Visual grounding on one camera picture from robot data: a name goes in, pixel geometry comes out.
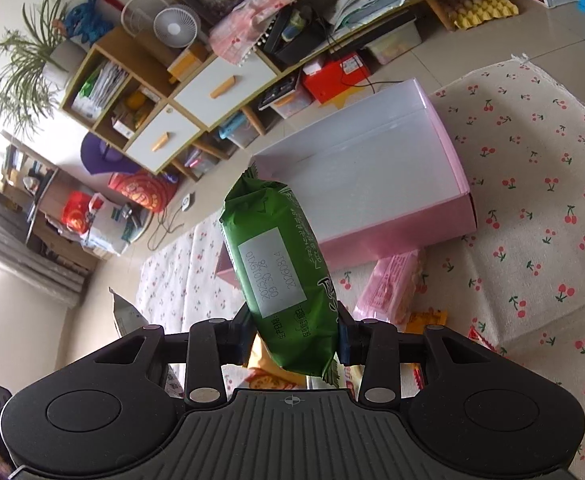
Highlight potted green plant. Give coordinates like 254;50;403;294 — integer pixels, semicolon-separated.
0;0;87;136

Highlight pink wafer packet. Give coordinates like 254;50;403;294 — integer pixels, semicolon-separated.
354;249;426;326

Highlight yellow egg tray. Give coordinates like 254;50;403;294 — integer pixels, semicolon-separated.
437;0;520;30

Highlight white desk fan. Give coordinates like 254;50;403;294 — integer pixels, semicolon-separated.
152;4;201;49

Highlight red lantern bag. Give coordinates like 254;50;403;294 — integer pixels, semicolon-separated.
108;170;178;214

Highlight wooden TV cabinet white drawers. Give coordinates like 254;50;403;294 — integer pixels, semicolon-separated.
61;0;440;174

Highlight cherry print floor cloth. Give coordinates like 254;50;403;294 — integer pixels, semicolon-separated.
134;56;585;480

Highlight side shelf desk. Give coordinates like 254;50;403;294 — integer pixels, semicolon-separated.
0;131;99;276

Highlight purple hat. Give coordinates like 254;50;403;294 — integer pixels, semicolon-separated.
81;132;142;176

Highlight white shopping bag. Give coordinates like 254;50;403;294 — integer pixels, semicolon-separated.
81;193;155;257

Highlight red candy packet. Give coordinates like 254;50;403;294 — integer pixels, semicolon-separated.
468;325;497;353

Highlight grey-green snack packet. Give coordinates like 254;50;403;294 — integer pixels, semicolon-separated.
109;288;148;337

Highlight orange and white snack packet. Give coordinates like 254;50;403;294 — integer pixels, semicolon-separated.
404;308;449;335

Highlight pink cardboard box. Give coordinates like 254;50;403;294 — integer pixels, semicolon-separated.
215;77;479;294

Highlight pink cherry cloth on cabinet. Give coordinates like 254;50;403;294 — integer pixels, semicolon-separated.
209;0;295;65

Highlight green snack packet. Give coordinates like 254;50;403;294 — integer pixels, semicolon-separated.
220;165;339;387

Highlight red box under cabinet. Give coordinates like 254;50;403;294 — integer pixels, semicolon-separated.
301;53;370;104

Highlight lotus root biscuit packet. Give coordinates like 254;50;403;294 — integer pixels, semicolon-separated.
245;368;306;390

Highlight clear storage bin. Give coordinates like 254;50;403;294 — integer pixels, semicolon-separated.
365;18;422;65

